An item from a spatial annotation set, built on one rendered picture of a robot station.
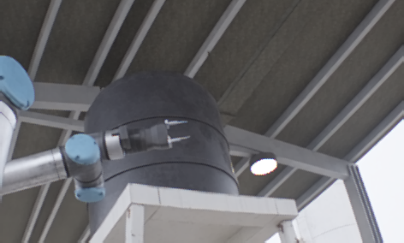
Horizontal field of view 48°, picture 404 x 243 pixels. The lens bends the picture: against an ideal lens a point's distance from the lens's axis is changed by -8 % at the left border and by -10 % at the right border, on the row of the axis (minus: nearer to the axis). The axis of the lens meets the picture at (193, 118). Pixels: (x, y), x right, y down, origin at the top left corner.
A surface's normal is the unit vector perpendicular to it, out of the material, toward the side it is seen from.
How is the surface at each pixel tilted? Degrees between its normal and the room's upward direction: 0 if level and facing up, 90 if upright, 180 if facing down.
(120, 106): 90
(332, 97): 172
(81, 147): 89
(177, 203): 90
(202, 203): 90
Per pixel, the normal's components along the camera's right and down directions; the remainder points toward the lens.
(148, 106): 0.00, -0.61
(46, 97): 0.44, -0.60
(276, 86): 0.04, 0.76
